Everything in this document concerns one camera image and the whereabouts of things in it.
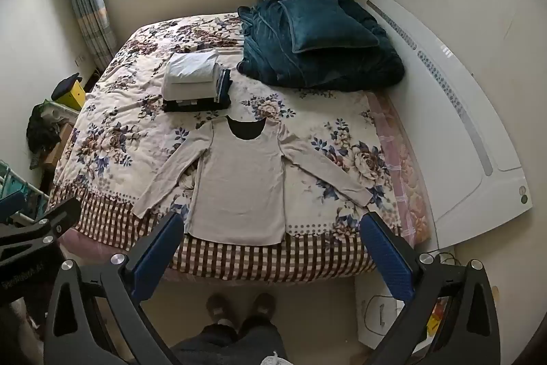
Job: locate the white wall outlet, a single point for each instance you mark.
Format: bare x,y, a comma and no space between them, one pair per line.
80,59

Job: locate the person's slipper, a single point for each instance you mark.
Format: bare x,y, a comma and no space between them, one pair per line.
263,306
220,307

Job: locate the dark folded clothes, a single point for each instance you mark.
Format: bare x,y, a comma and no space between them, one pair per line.
222,91

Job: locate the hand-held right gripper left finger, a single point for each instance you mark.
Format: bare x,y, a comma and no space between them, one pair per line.
156,258

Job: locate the white folded garment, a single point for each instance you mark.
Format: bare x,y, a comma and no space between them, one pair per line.
190,74

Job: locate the beige long-sleeve shirt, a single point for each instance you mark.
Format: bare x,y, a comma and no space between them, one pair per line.
239,185

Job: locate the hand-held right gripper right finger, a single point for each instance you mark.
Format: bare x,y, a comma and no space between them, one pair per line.
386,258

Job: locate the pink mattress pad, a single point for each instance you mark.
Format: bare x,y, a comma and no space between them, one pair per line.
395,159

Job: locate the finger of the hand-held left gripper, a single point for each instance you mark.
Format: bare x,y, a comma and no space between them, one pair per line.
47,224
10,203

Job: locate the person's left slipper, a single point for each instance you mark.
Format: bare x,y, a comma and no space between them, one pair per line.
220,307

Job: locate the white floor box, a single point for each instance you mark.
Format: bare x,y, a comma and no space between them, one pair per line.
376,313

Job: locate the white bed headboard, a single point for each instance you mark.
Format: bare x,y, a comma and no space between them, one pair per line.
461,159

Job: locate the cardboard box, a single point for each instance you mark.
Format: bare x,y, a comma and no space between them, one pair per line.
60,147

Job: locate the floral bedsheet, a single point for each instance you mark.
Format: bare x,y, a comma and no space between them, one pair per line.
128,125

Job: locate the black bag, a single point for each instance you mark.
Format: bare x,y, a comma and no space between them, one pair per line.
42,130

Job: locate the teal plush pillow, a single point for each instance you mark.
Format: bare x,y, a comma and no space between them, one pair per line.
324,25

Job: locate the person's right slipper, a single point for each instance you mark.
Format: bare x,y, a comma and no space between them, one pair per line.
263,306

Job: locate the teal plush blanket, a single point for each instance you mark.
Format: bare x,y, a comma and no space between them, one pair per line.
273,53

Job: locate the person's feet in slippers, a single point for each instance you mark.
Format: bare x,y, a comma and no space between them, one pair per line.
239,341

